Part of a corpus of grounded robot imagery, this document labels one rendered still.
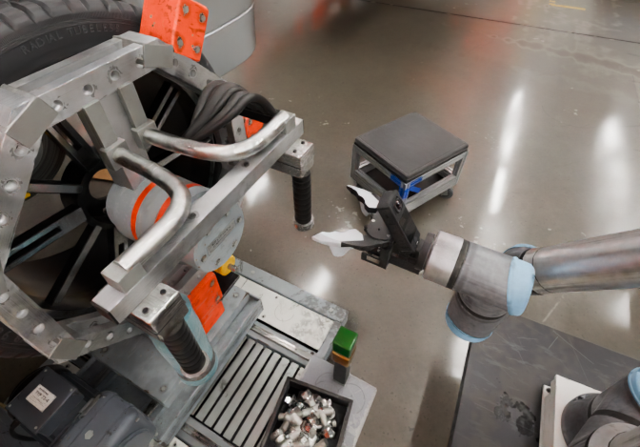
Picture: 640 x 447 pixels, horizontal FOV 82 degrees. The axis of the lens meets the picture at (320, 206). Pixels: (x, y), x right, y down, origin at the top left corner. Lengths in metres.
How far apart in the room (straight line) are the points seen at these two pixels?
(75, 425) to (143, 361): 0.28
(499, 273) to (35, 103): 0.68
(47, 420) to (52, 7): 0.84
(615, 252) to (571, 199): 1.61
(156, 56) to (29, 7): 0.16
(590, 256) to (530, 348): 0.61
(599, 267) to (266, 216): 1.43
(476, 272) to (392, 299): 0.95
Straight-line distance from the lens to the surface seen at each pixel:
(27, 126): 0.56
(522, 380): 1.23
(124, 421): 1.07
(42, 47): 0.66
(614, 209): 2.37
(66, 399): 1.12
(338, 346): 0.75
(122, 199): 0.71
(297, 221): 0.77
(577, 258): 0.74
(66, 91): 0.58
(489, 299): 0.68
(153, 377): 1.28
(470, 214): 1.97
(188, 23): 0.70
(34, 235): 0.76
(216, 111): 0.64
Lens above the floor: 1.35
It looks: 46 degrees down
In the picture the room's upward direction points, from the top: straight up
